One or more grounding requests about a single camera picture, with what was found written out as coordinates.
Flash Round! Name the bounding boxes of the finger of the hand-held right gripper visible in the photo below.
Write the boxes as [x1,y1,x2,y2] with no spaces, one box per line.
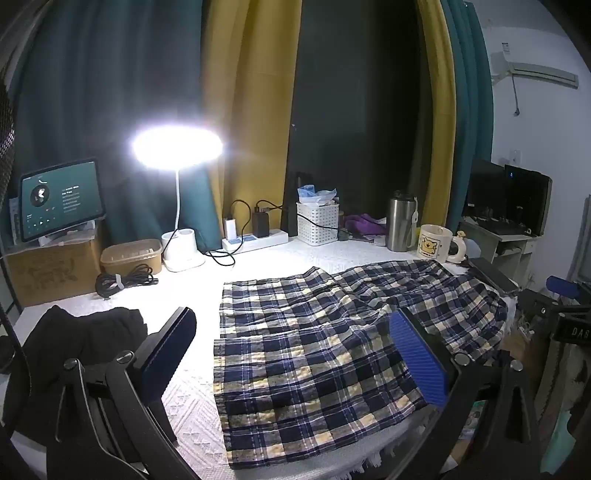
[519,275,581,320]

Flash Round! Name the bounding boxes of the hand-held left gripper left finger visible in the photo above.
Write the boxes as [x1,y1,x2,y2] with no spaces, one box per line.
[46,305,199,480]

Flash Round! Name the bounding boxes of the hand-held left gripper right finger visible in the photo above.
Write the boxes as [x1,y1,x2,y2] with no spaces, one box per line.
[389,307,542,480]

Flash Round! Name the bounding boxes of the blue plaid pants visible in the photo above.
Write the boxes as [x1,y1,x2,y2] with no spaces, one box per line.
[213,259,509,470]

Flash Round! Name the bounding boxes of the black flat case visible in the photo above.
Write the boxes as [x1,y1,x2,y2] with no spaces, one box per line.
[468,257,520,294]

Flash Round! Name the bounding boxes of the white quilted table cover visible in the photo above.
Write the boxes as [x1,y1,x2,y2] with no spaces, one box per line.
[9,234,519,480]

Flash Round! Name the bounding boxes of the grey computer desk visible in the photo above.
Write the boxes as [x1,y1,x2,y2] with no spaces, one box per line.
[458,216,539,278]

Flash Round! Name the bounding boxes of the black computer monitor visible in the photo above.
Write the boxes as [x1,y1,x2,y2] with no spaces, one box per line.
[464,159,553,236]

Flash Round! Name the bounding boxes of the brown lidded food container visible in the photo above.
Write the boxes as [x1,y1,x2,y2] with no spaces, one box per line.
[100,239,163,278]

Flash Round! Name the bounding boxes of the black folded cloth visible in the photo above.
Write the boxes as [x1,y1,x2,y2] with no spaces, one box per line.
[9,305,149,446]

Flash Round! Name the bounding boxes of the white desk lamp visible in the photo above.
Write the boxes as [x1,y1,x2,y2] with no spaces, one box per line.
[130,126,225,273]

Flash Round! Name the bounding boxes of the white bear print mug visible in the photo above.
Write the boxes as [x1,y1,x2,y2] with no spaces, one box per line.
[418,224,467,264]

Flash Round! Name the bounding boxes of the stainless steel tumbler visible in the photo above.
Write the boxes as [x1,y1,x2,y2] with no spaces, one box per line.
[386,189,419,253]

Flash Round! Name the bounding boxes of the brown cardboard box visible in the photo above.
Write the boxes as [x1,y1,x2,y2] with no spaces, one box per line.
[2,225,103,308]

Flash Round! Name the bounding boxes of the purple cloth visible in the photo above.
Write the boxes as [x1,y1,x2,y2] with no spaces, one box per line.
[344,213,387,236]

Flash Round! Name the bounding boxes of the white power strip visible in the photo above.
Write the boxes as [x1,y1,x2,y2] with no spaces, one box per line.
[222,229,290,254]

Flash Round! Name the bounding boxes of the white perforated plastic basket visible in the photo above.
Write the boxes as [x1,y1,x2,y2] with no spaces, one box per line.
[296,202,342,246]

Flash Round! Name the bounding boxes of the clear plastic bag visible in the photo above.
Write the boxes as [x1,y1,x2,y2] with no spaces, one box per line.
[298,185,338,206]

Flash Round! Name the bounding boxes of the yellow curtain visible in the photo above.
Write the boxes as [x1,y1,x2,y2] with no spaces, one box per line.
[412,0,459,232]
[198,0,304,232]

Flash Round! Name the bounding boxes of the teal curtain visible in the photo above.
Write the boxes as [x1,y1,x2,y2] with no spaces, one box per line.
[441,0,496,219]
[9,0,223,254]

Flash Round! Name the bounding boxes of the white air conditioner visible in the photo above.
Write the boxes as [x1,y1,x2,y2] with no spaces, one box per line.
[489,50,581,91]

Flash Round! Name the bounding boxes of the dark window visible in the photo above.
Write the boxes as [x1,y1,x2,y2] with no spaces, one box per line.
[286,0,431,223]

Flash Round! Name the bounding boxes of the coiled black cable bundle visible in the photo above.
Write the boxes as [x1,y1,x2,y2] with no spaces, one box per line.
[95,264,160,299]

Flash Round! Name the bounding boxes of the black lamp power cable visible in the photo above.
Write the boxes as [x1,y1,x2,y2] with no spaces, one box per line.
[167,228,237,268]

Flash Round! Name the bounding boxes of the black cable of white charger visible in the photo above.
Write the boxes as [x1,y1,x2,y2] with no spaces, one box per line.
[229,199,254,228]

